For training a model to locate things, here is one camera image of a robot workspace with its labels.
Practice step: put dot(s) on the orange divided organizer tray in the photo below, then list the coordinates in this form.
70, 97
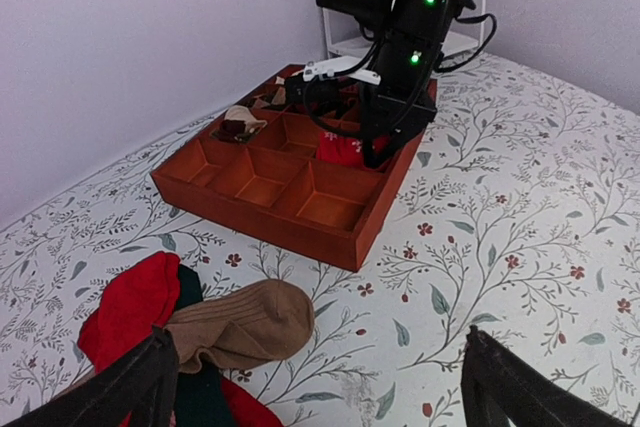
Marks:
275, 188

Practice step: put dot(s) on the beige rolled socks in tray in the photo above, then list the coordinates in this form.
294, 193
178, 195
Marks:
238, 125

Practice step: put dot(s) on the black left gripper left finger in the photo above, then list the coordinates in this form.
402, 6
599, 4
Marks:
136, 390

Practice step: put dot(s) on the brown patterned socks in tray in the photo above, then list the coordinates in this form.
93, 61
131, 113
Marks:
278, 94

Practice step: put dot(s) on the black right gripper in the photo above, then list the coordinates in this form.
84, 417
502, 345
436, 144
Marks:
388, 124

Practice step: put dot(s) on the white shelf rack black top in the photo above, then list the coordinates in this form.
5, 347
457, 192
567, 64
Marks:
400, 42

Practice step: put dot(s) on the red sock in pile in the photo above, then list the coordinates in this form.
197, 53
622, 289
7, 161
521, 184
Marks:
145, 296

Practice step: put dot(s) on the red santa sock pair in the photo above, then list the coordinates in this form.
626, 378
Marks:
344, 151

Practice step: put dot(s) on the floral table cloth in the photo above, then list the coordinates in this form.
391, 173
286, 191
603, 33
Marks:
518, 215

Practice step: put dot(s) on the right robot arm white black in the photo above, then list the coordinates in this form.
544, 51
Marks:
397, 81

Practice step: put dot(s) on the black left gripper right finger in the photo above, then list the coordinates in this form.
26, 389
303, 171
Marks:
500, 389

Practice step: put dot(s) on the dark green patterned sock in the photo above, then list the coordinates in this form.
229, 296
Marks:
192, 347

